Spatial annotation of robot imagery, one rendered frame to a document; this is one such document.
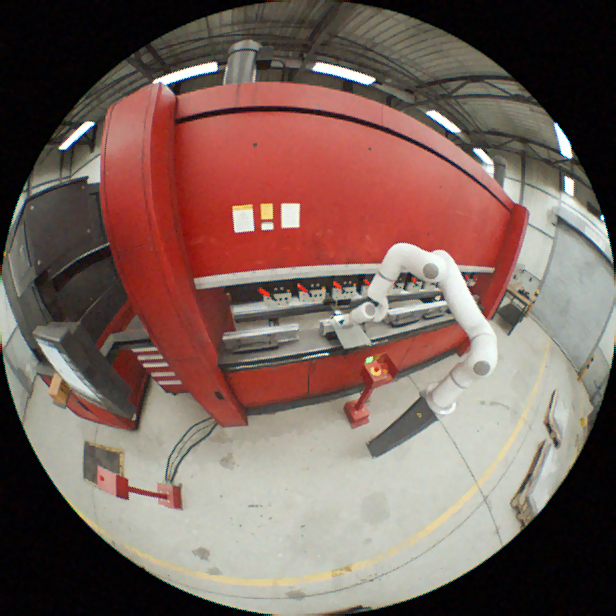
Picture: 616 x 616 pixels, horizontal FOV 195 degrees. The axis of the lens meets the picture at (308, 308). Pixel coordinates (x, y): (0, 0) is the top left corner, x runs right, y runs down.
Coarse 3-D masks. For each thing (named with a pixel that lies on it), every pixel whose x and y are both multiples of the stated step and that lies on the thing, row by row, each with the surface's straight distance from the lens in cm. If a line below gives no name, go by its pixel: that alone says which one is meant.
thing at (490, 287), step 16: (512, 224) 276; (512, 240) 274; (512, 256) 273; (480, 272) 287; (496, 272) 278; (512, 272) 293; (480, 288) 288; (496, 288) 279; (496, 304) 293; (464, 352) 319
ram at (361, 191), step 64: (192, 128) 95; (256, 128) 89; (320, 128) 93; (192, 192) 88; (256, 192) 84; (320, 192) 88; (384, 192) 104; (448, 192) 145; (192, 256) 93; (256, 256) 88; (320, 256) 93; (384, 256) 113
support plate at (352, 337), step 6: (336, 324) 118; (354, 324) 121; (336, 330) 114; (342, 330) 114; (348, 330) 115; (354, 330) 116; (360, 330) 118; (342, 336) 110; (348, 336) 111; (354, 336) 112; (360, 336) 113; (366, 336) 115; (342, 342) 107; (348, 342) 107; (354, 342) 108; (360, 342) 110; (366, 342) 111; (348, 348) 105
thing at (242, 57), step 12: (240, 48) 126; (252, 48) 126; (264, 48) 130; (228, 60) 127; (240, 60) 120; (252, 60) 122; (264, 60) 123; (276, 60) 128; (228, 72) 117; (240, 72) 113; (252, 72) 116; (228, 84) 111
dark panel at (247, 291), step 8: (296, 280) 157; (328, 280) 166; (232, 288) 158; (240, 288) 157; (248, 288) 157; (256, 288) 157; (296, 288) 161; (232, 296) 161; (240, 296) 161; (248, 296) 161; (256, 296) 161
